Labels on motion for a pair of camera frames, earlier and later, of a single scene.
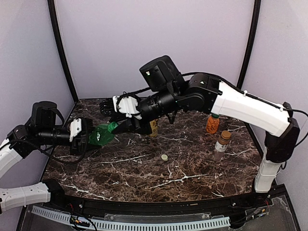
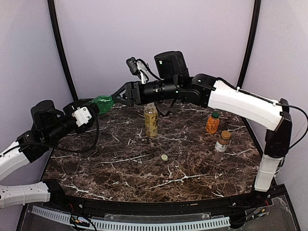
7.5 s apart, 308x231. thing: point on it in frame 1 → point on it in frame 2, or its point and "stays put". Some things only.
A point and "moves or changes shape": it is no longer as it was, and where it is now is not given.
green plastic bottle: (101, 135) moves or changes shape
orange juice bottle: (212, 123) stays put
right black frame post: (253, 43) stays put
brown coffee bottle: (221, 146) stays put
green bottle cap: (112, 125) moves or changes shape
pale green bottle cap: (164, 157) stays put
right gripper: (134, 118) → (132, 94)
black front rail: (250, 204) stays put
